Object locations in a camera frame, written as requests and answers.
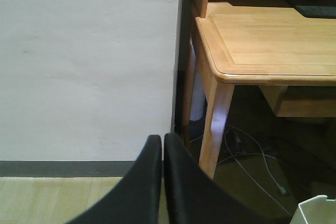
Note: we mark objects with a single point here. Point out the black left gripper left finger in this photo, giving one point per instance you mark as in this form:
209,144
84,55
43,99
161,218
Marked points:
136,197

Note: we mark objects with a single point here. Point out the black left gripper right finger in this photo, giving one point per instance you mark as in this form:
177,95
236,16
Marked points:
192,197

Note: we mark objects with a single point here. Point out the white plastic trash bin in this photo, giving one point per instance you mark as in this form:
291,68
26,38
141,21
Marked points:
319,210

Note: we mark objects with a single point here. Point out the wooden desk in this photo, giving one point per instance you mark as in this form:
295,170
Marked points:
264,43

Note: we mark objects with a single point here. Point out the black monitor stand base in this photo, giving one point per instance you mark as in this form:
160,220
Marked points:
314,8

